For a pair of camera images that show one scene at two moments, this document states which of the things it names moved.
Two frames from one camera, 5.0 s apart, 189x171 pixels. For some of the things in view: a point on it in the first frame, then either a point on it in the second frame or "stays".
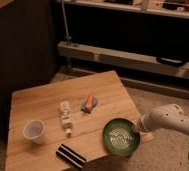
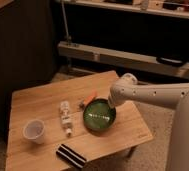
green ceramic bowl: [120, 137] → [99, 115]
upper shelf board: [137, 8] stays
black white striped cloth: [71, 156] stays
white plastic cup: [34, 130] stays
